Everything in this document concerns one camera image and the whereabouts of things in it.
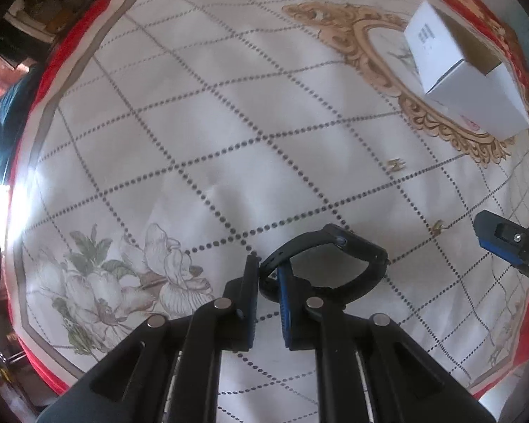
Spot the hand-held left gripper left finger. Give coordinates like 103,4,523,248
35,255,261,423

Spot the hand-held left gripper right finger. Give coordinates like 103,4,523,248
278,266,500,423

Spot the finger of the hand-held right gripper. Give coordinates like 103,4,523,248
473,210,529,281

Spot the black wristwatch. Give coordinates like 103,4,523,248
259,224,389,307

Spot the white cardboard box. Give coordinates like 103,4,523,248
402,0,529,140

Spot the white diamond-pattern cloth mat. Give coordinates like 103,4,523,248
4,0,529,423

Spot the blue cloth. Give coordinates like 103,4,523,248
0,64,45,186

